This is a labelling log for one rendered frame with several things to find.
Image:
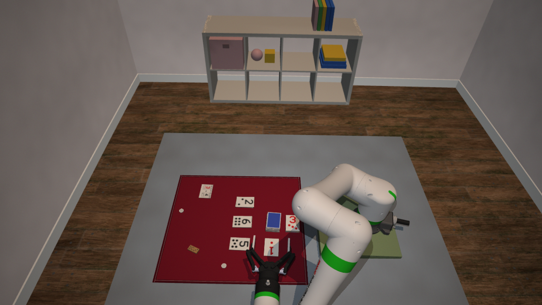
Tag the brown domino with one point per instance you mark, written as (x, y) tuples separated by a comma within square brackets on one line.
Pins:
[(193, 249)]

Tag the red playing card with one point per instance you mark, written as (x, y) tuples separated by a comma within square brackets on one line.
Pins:
[(292, 223)]

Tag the cream rules card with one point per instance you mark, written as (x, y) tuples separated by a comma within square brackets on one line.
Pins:
[(206, 191)]

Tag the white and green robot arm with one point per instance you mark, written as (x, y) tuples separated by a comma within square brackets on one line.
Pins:
[(349, 232)]

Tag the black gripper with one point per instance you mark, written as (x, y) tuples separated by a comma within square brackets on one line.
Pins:
[(269, 269)]

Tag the beige playing card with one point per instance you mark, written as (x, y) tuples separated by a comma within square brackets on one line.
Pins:
[(245, 202), (239, 243), (242, 221)]

